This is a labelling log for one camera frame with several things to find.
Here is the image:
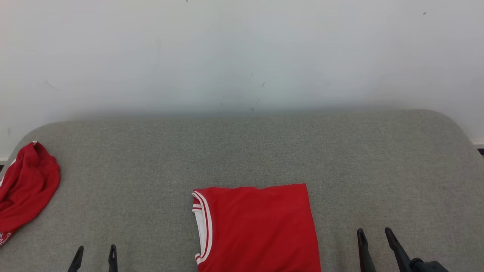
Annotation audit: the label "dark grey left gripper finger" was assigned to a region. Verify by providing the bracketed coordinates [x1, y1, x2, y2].
[68, 246, 84, 272]
[108, 244, 118, 272]

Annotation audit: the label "red jersey number fifteen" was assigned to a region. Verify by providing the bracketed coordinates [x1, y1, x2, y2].
[191, 184, 322, 272]

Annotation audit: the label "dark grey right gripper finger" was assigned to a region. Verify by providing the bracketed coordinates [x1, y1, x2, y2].
[385, 227, 413, 272]
[357, 228, 377, 272]

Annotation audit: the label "red shorts with white stripe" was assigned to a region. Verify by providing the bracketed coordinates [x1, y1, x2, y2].
[0, 141, 61, 246]

